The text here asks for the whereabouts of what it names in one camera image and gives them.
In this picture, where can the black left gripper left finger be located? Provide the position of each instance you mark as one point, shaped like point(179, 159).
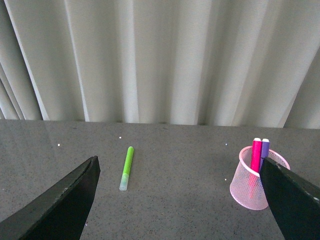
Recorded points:
point(61, 212)

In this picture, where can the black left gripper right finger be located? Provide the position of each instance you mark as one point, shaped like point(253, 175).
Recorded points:
point(294, 201)

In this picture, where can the pink marker pen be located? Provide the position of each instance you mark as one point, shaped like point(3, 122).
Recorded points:
point(255, 164)

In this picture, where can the purple marker pen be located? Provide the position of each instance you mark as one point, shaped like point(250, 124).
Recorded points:
point(263, 153)

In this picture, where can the pink mesh cup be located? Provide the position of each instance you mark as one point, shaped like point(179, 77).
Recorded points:
point(246, 187)

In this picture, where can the green marker pen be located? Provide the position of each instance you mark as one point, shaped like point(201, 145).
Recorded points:
point(126, 169)

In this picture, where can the white curtain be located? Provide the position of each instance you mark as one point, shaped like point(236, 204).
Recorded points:
point(185, 62)

